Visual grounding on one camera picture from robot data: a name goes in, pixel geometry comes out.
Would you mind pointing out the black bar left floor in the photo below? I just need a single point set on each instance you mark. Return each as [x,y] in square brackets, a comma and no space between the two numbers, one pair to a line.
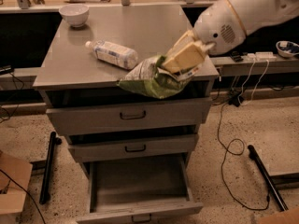
[44,194]

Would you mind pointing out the grey open bottom drawer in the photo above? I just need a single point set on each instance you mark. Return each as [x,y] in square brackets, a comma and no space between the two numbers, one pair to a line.
[139,190]

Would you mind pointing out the black small device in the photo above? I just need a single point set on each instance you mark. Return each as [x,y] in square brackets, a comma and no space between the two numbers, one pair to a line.
[236,56]

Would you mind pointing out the grey middle drawer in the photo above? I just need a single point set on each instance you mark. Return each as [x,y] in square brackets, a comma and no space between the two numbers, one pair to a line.
[134,148]

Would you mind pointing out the blue patterned bowl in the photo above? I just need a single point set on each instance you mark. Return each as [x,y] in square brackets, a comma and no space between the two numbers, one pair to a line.
[287,49]

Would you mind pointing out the black bar right floor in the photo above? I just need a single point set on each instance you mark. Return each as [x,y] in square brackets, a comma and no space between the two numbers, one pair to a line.
[268,180]

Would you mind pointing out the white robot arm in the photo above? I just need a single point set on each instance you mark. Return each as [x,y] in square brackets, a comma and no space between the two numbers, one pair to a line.
[256,14]

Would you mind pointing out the white power strip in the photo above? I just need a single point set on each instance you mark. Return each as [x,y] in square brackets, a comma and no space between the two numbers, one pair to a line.
[262,56]

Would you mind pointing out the cardboard box right corner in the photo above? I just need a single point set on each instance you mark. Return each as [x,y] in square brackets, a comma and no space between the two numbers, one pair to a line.
[286,217]

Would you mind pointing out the grey top drawer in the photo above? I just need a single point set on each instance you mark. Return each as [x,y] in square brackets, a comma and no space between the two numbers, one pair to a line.
[128,117]

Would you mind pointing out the clear plastic water bottle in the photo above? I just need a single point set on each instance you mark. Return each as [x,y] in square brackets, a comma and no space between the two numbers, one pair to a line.
[112,53]

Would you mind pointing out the cardboard box left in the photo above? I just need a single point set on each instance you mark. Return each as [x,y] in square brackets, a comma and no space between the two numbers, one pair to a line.
[14,180]

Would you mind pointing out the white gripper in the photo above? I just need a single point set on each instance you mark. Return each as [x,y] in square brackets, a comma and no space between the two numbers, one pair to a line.
[219,28]

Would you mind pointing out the white ceramic bowl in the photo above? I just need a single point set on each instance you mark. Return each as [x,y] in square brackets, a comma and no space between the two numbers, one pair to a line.
[75,15]

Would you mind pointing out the green jalapeno chip bag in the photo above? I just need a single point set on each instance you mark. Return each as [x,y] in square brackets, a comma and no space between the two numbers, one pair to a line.
[150,79]

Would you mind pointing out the black power adapter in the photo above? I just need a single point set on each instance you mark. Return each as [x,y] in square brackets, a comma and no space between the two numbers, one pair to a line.
[236,100]

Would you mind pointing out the black bar floor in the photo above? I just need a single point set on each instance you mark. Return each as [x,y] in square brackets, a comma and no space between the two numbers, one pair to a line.
[44,194]
[268,180]

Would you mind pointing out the grey metal drawer cabinet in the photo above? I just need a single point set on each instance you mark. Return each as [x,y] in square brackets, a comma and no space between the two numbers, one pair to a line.
[71,76]

